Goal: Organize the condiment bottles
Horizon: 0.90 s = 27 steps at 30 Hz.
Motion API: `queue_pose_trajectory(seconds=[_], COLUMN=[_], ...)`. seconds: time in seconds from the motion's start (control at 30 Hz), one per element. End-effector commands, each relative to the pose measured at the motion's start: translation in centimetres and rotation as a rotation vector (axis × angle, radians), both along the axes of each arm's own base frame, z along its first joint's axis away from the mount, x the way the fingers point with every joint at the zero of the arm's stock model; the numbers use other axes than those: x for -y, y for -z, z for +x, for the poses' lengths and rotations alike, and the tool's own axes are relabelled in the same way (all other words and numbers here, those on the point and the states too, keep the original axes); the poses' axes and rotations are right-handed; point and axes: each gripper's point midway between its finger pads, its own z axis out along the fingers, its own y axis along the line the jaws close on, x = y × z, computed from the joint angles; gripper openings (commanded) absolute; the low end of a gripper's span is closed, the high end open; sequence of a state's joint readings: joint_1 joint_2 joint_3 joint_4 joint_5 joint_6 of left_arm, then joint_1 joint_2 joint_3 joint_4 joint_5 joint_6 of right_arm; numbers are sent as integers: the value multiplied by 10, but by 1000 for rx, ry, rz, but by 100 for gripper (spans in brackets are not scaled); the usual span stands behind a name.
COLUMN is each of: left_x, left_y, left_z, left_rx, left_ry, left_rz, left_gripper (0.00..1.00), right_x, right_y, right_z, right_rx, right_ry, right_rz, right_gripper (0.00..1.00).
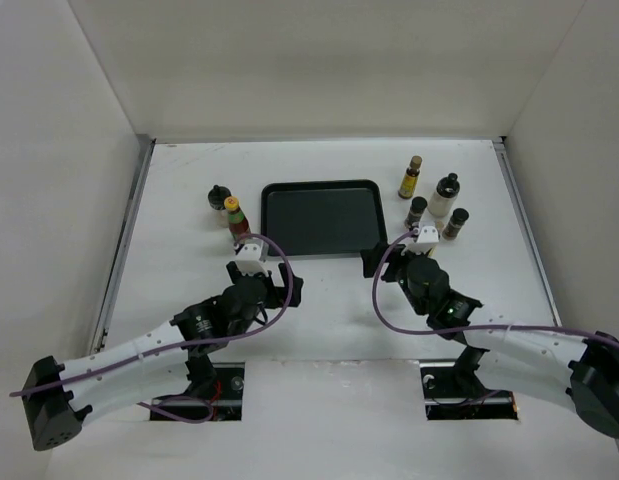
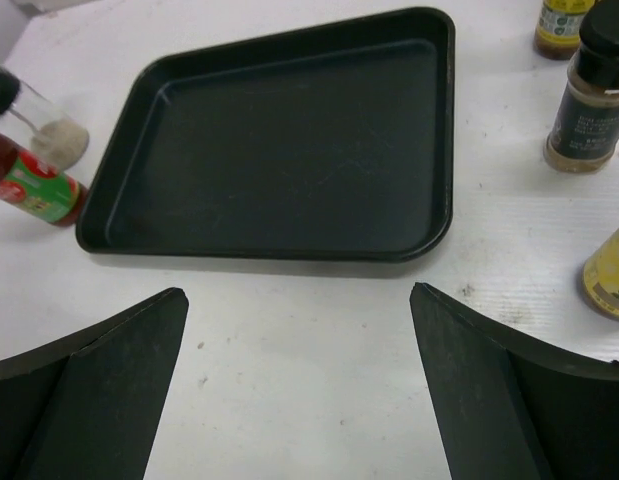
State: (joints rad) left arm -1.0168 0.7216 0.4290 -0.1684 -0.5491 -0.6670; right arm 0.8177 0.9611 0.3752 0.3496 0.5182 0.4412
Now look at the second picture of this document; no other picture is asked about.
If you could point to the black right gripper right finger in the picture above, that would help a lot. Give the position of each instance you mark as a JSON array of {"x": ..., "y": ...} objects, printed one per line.
[{"x": 510, "y": 406}]

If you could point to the dark label spice jar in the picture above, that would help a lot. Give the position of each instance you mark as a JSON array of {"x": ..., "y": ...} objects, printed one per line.
[{"x": 586, "y": 128}]

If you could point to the black rectangular tray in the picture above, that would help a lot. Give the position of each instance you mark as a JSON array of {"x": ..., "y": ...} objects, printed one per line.
[{"x": 330, "y": 143}]

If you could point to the glass pepper grinder black top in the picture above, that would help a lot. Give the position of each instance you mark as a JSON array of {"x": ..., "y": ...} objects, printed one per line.
[{"x": 38, "y": 125}]

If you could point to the amber sauce bottle yellow label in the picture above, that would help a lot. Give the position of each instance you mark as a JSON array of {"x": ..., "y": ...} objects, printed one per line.
[{"x": 556, "y": 34}]

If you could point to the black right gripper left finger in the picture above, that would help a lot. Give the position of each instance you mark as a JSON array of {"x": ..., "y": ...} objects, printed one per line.
[{"x": 88, "y": 405}]

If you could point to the red chili sauce bottle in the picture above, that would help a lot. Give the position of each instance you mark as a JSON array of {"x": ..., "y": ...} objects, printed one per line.
[{"x": 33, "y": 186}]

